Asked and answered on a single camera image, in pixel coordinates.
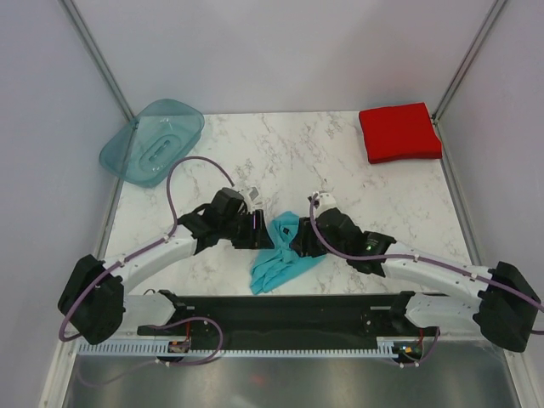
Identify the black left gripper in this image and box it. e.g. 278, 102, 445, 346
220, 210, 274, 250

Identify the teal t shirt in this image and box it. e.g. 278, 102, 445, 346
249, 211, 325, 295

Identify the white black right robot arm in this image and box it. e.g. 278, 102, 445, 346
290, 208, 541, 353

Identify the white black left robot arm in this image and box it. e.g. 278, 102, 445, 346
58, 187, 274, 345

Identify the folded red t shirt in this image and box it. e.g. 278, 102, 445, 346
359, 102, 443, 164

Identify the teal transparent plastic bin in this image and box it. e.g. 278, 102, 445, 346
99, 99, 205, 188

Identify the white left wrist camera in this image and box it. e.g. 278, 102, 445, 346
234, 185, 264, 213

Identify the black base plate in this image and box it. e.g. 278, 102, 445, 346
137, 293, 436, 348

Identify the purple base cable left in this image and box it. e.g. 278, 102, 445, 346
76, 290, 226, 388

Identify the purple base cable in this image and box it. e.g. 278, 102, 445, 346
76, 290, 226, 388
390, 326, 441, 370

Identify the white slotted cable duct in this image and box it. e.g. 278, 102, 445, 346
76, 338, 422, 360

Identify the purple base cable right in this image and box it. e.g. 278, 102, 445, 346
390, 326, 441, 370

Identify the right aluminium corner post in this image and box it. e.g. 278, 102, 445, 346
431, 0, 510, 125

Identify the aluminium corner post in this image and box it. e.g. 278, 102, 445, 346
431, 0, 510, 125
58, 0, 135, 121

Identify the left aluminium corner post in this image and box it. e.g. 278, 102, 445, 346
58, 0, 135, 121

